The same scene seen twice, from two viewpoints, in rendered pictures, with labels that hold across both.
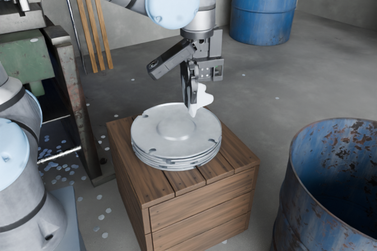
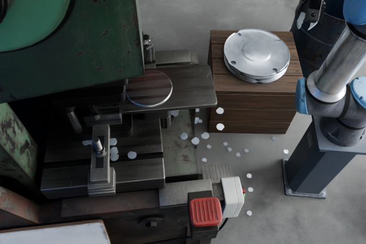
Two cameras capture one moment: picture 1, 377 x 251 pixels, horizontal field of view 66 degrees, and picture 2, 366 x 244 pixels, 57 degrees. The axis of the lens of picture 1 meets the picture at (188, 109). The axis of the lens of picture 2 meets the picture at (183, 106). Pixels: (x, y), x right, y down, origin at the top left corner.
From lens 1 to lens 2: 1.38 m
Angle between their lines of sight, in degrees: 49
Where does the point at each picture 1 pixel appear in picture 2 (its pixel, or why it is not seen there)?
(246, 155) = (285, 35)
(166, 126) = (254, 55)
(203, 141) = (276, 44)
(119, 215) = (232, 138)
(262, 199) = not seen: hidden behind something
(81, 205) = (212, 160)
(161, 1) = not seen: outside the picture
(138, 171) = (278, 86)
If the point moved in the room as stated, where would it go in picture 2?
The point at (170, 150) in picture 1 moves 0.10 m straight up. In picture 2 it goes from (279, 61) to (285, 45)
